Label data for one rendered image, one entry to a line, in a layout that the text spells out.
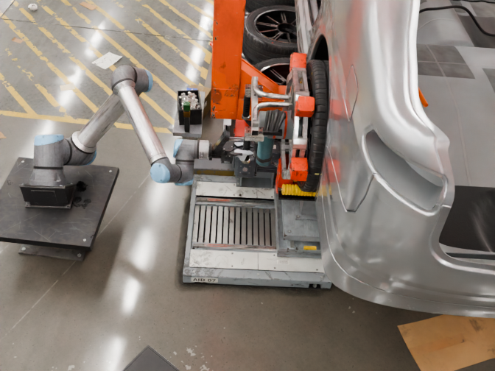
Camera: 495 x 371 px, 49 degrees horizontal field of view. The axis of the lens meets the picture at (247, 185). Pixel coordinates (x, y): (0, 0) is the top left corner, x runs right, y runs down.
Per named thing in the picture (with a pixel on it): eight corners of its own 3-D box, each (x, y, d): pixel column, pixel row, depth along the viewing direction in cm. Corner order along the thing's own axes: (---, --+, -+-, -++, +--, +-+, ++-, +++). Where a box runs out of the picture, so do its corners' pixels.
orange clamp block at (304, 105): (311, 117, 247) (314, 111, 238) (294, 116, 246) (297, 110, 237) (311, 102, 248) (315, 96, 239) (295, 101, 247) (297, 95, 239)
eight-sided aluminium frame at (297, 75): (295, 202, 274) (312, 117, 235) (283, 201, 274) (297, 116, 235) (290, 132, 312) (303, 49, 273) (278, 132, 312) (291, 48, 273)
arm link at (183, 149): (174, 158, 267) (174, 138, 266) (199, 160, 267) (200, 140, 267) (171, 159, 257) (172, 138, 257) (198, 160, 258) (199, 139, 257)
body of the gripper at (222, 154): (233, 153, 269) (209, 152, 269) (234, 140, 263) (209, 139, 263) (233, 164, 264) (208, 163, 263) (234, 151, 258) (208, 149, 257)
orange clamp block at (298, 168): (305, 168, 257) (306, 181, 251) (288, 167, 257) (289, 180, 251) (307, 157, 252) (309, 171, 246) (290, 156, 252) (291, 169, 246)
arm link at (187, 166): (166, 185, 260) (168, 158, 259) (182, 184, 270) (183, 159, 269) (181, 186, 255) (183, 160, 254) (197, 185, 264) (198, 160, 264)
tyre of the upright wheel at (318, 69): (351, 41, 282) (331, 148, 321) (306, 38, 281) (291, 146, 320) (376, 101, 229) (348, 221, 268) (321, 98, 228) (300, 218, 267)
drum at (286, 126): (299, 146, 274) (303, 124, 264) (257, 143, 273) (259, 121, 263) (297, 127, 284) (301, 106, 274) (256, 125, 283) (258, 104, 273)
